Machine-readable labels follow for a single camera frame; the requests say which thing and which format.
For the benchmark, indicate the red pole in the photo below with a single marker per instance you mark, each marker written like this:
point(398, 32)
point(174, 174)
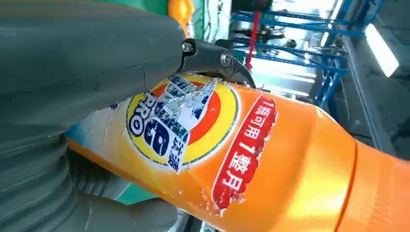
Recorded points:
point(253, 38)

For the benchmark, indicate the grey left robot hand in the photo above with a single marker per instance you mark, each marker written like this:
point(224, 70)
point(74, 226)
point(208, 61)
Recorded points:
point(80, 57)

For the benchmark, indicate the orange drink bottle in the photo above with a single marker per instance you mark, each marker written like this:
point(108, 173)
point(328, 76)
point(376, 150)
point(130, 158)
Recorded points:
point(181, 12)
point(288, 160)

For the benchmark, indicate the ceiling light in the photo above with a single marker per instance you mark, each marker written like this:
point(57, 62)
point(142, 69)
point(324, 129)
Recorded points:
point(381, 49)

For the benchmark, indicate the blue metal rack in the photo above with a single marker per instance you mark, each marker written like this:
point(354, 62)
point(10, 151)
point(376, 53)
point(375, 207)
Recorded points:
point(330, 64)

